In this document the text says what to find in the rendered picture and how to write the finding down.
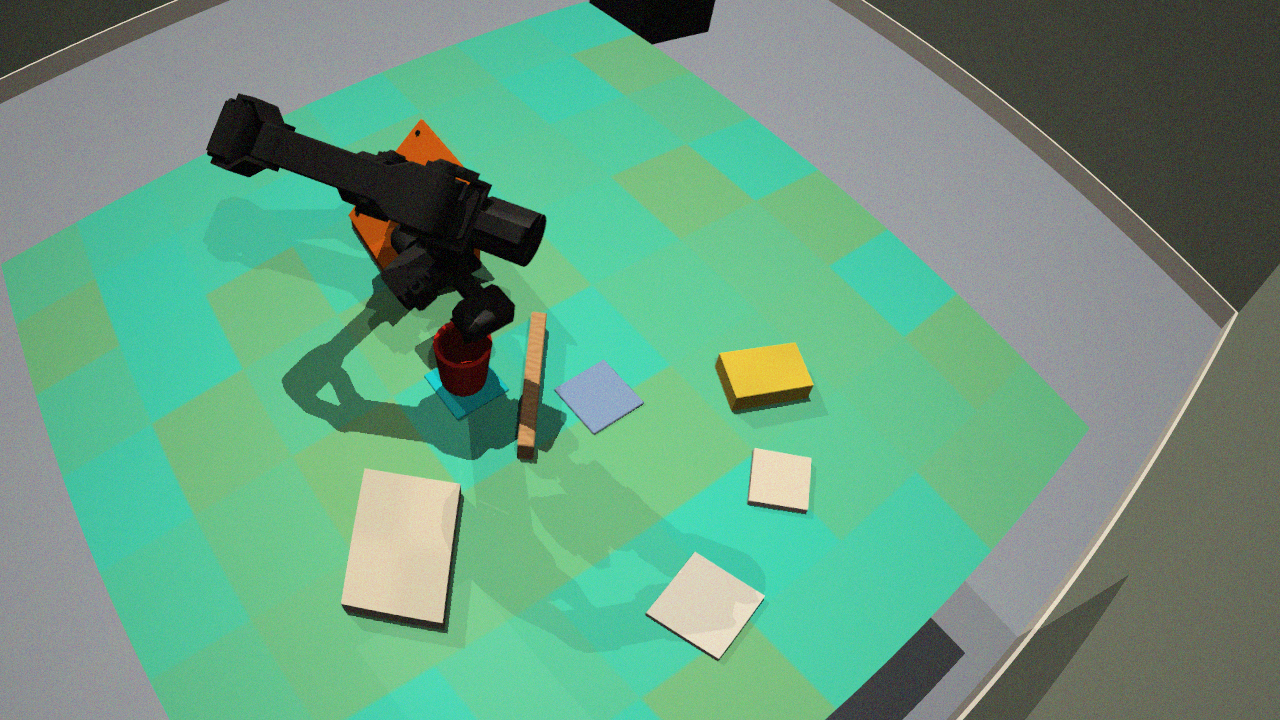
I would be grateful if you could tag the yellow rectangular block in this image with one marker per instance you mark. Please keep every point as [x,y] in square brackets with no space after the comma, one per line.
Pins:
[763,376]

